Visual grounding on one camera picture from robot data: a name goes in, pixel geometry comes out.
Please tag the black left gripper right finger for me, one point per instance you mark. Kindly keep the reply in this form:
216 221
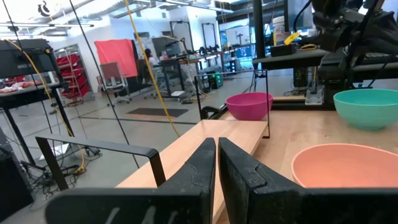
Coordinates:
264 202

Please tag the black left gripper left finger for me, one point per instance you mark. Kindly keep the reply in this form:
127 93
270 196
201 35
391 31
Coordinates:
174 205

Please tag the peach orange bowl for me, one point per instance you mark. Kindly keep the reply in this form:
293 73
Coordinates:
342 168

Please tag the magenta bowl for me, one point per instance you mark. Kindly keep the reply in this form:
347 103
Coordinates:
248 107

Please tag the turquoise bowl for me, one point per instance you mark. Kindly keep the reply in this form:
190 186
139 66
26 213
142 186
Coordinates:
367 112

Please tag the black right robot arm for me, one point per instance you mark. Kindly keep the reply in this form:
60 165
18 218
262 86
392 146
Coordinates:
332 81

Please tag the dark floor mat orange edge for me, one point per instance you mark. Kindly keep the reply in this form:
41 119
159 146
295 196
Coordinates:
155 112

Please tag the black corner hook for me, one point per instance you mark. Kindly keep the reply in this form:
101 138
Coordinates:
207 112

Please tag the green-lit computer case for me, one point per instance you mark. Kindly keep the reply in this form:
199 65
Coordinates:
216 81

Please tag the dark desk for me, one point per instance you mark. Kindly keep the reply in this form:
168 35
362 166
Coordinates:
174 62

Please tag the grey office chair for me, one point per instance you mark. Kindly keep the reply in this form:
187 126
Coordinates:
112 74

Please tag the black side table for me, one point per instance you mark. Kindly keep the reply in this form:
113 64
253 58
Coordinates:
289 57

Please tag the person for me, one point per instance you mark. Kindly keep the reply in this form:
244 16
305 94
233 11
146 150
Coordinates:
150 57

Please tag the small black box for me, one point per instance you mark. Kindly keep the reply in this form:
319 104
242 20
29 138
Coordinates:
281 50

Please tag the red fabric panel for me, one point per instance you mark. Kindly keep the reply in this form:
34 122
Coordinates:
116 56

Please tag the black cabinet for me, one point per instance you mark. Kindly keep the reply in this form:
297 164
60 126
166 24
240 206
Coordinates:
12 180

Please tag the yellow tag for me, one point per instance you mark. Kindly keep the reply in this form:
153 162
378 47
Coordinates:
291 38

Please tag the metal rack with red bins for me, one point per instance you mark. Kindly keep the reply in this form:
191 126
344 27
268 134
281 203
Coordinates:
73 71

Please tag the computer monitor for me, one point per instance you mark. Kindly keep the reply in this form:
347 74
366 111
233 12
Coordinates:
237 35

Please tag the black workbench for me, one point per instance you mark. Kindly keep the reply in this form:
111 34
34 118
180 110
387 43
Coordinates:
25 99

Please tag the black equipment case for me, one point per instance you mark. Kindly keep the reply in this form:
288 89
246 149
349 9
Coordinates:
28 59

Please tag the silver arm base bracket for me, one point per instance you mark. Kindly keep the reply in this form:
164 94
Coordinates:
314 98

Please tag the tall black metal frame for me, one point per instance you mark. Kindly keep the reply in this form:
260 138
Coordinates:
202 35
171 34

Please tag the black vertical post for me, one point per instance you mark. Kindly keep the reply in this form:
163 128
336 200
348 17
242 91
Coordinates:
258 28

